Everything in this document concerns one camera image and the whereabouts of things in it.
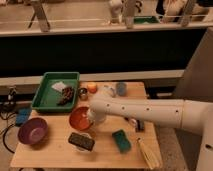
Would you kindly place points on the white cloth in tray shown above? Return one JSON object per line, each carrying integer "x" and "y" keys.
{"x": 59, "y": 86}

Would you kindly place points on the green plastic tray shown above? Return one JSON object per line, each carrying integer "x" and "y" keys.
{"x": 46, "y": 98}

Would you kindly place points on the orange ball fruit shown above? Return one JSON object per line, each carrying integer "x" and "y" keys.
{"x": 92, "y": 87}

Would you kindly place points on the blue cup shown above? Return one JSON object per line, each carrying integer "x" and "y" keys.
{"x": 121, "y": 88}

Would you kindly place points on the cream dish brush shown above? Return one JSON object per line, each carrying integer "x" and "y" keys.
{"x": 150, "y": 157}

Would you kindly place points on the purple bowl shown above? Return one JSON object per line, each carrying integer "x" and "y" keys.
{"x": 32, "y": 131}

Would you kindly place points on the black and white clip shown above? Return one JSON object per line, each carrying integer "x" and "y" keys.
{"x": 137, "y": 124}

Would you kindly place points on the orange bowl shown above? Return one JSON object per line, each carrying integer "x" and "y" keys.
{"x": 78, "y": 119}

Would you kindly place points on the distant green tray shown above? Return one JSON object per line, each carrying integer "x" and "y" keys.
{"x": 146, "y": 20}

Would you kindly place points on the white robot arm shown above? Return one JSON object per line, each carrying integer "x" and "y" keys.
{"x": 192, "y": 116}

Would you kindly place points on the black sponge block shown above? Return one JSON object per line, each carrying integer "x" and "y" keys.
{"x": 72, "y": 138}

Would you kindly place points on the blue box on floor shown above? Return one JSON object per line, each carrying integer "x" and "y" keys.
{"x": 22, "y": 116}

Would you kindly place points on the teal sponge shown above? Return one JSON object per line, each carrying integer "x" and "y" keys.
{"x": 121, "y": 141}

